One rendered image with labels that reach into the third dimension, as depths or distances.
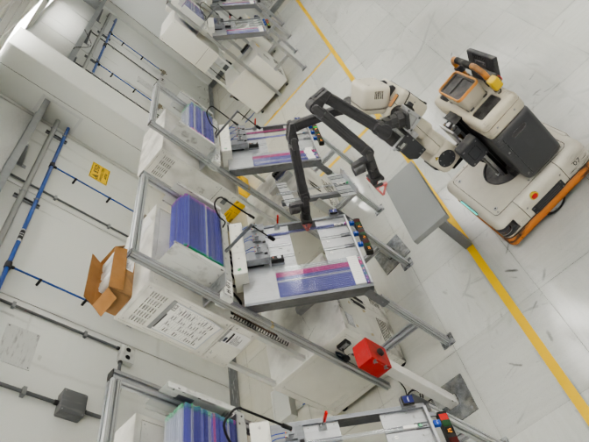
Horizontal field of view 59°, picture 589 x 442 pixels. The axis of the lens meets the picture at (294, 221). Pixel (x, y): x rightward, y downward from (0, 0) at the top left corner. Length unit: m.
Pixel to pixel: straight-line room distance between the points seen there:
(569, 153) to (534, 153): 0.21
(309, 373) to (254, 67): 5.00
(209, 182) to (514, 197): 2.16
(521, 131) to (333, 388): 1.89
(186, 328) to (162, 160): 1.49
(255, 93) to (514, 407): 5.67
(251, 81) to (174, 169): 3.72
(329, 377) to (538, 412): 1.20
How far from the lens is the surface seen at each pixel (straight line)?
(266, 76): 7.52
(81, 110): 5.97
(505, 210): 3.25
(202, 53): 7.37
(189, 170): 4.00
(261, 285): 2.97
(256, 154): 4.18
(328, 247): 3.18
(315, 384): 3.44
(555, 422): 2.97
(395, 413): 2.41
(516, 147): 3.09
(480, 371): 3.23
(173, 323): 2.90
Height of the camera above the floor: 2.60
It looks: 29 degrees down
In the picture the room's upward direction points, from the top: 56 degrees counter-clockwise
